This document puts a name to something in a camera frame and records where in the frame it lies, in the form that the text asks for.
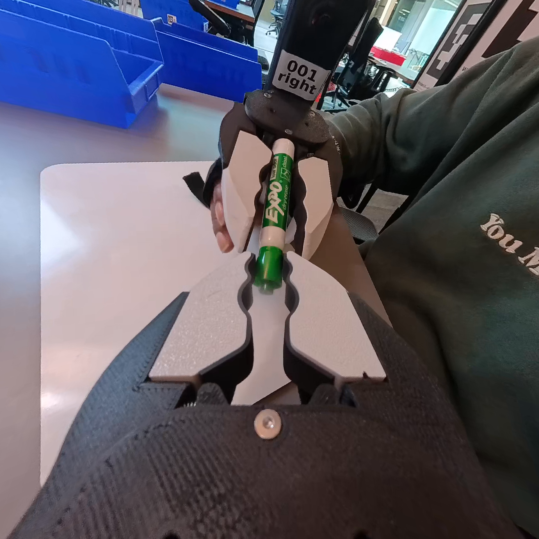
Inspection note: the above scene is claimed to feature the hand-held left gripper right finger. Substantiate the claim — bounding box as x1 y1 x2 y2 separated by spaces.
284 251 387 385

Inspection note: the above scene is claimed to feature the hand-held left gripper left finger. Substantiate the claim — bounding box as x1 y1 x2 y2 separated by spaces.
148 253 255 386

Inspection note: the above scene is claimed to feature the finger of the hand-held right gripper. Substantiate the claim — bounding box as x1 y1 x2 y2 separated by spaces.
222 130 271 254
294 157 334 259

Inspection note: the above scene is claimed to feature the green dry erase marker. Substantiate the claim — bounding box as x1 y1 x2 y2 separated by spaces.
258 139 295 253

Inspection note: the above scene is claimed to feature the green marker cap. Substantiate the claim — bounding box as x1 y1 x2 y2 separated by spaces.
255 245 288 295

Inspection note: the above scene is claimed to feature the white whiteboard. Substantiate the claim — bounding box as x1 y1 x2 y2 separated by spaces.
40 161 306 486

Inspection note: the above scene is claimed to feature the blue plastic bin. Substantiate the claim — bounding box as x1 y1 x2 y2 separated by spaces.
139 0 209 31
151 17 263 102
0 0 165 129

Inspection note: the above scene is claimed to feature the person's right forearm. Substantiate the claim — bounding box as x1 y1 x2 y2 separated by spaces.
330 90 427 199

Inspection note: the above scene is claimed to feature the grey mesh chair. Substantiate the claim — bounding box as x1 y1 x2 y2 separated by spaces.
336 205 380 246

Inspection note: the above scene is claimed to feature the black armrest office chair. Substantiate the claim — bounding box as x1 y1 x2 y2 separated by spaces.
328 17 406 111

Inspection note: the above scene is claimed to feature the black white tag poster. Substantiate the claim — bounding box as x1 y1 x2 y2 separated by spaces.
415 0 539 91

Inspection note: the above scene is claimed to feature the black strap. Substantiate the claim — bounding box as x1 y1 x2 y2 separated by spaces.
182 170 212 210

